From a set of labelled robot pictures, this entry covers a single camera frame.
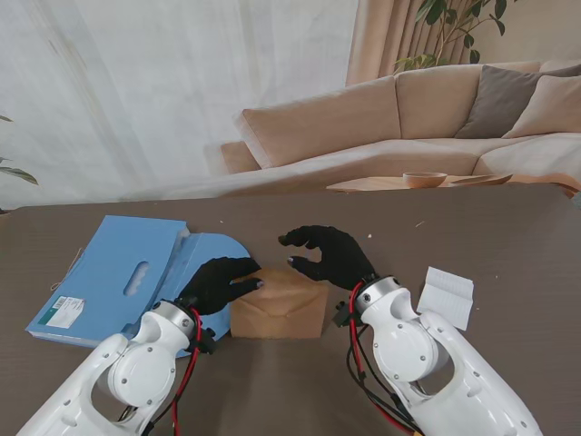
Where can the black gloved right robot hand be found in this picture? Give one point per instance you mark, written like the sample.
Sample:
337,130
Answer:
345,263

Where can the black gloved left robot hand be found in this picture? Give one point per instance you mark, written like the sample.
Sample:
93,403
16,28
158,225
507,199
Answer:
213,286

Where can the brown paper envelope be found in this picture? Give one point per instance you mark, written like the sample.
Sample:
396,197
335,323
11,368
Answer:
281,313

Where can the blue file folder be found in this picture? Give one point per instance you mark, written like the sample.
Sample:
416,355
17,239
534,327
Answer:
118,254

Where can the white lined letter paper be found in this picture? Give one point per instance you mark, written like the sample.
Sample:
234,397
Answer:
447,295

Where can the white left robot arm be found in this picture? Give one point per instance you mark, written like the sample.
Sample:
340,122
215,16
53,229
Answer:
140,372

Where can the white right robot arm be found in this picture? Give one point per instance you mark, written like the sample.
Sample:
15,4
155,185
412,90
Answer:
408,345

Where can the wooden coffee table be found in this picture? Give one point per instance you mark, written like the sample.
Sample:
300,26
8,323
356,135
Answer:
372,184

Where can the wooden bowl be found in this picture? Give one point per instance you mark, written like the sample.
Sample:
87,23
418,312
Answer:
424,181

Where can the beige sofa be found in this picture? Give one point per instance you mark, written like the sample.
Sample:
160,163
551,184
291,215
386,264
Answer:
318,127

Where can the flat wooden tray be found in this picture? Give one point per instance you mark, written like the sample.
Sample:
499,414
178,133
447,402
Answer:
481,180

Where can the white sheer curtain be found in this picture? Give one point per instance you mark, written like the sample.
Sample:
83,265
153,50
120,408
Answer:
181,91

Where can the dark green plant leaves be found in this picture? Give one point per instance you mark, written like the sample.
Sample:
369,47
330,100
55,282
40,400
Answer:
20,175

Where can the grey-brown sofa cushion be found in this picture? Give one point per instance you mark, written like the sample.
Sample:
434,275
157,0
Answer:
499,100

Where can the beige pleated curtain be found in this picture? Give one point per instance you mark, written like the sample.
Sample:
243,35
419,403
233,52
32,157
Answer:
377,36

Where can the beige sofa cushion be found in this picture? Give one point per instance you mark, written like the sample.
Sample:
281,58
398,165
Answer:
549,104

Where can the tall green leafy plant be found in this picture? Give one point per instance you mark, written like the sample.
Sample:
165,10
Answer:
433,11

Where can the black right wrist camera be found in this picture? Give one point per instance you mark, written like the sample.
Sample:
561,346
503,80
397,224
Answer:
343,314

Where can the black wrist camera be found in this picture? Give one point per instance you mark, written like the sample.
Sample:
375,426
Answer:
209,340
343,314

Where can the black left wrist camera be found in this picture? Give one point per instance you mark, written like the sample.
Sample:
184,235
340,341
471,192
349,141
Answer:
209,340

